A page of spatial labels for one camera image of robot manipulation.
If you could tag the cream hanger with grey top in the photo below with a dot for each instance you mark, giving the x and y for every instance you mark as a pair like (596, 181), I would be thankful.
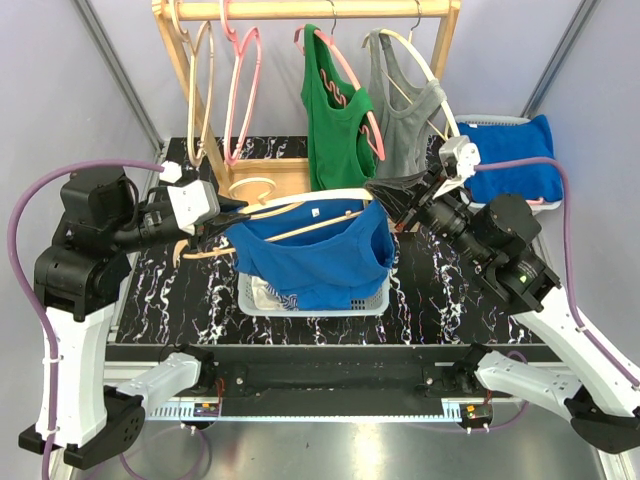
(435, 90)

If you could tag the green tank top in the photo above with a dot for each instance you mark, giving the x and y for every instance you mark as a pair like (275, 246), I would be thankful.
(339, 154)

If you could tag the white perforated plastic basket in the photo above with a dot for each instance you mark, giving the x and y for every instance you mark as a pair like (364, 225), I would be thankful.
(371, 306)

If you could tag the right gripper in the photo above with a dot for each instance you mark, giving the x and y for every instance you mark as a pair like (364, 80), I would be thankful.
(400, 196)

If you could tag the grey tank top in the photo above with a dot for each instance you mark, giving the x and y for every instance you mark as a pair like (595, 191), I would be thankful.
(401, 110)

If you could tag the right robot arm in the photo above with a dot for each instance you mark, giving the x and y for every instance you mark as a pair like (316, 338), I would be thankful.
(600, 395)

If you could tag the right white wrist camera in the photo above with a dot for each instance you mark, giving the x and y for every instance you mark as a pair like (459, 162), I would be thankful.
(459, 156)

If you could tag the grey side basket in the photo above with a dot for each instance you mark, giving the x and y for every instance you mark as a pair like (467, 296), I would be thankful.
(507, 138)

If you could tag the wooden clothes rack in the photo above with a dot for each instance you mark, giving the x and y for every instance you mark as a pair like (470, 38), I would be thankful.
(291, 175)

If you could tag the blue white striped tank top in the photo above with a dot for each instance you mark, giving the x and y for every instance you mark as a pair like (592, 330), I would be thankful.
(282, 300)

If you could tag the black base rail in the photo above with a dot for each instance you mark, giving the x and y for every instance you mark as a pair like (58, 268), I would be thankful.
(332, 382)

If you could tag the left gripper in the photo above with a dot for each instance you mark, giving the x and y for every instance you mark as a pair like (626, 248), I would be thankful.
(205, 231)

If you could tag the wooden hanger with blue top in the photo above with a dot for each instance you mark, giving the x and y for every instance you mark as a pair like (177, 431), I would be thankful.
(266, 208)

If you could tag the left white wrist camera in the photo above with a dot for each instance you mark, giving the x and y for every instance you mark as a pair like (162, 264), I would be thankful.
(193, 200)

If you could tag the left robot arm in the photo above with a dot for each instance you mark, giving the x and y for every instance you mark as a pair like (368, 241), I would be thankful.
(75, 289)

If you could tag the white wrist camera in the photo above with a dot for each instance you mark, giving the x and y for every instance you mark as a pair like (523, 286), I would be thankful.
(193, 200)
(459, 156)

